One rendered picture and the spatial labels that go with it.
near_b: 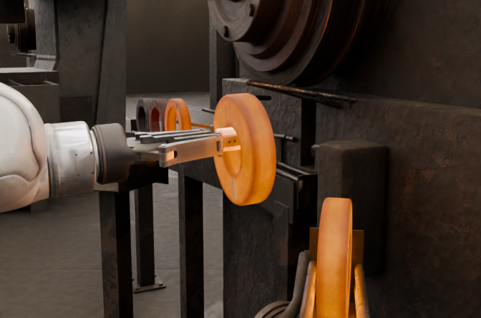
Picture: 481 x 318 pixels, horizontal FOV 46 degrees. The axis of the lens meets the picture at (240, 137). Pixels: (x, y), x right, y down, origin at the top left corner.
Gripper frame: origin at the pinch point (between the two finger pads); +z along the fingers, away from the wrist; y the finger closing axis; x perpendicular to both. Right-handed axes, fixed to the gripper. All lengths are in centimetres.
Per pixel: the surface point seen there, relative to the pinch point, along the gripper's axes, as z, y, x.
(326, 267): 0.5, 20.7, -11.5
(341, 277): 1.8, 21.9, -12.5
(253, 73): 21.9, -41.1, 5.4
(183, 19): 346, -1038, 42
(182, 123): 23, -96, -13
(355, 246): 12.0, 10.2, -15.0
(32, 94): -8, -270, -16
